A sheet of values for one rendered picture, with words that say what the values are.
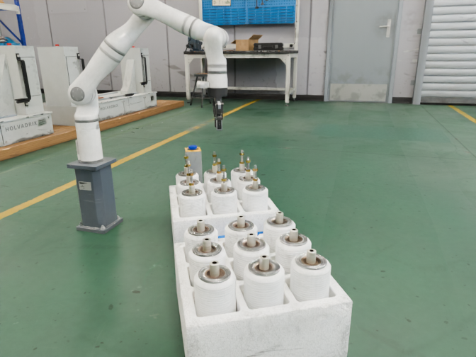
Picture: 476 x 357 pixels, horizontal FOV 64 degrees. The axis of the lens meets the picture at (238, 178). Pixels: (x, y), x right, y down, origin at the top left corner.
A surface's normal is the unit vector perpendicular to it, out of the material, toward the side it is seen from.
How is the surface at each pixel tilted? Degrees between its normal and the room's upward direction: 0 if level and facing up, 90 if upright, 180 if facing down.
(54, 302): 0
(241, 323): 90
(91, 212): 90
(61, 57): 90
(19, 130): 90
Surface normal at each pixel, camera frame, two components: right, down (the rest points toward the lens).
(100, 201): 0.46, 0.27
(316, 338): 0.22, 0.30
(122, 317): 0.00, -0.95
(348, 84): -0.30, 0.30
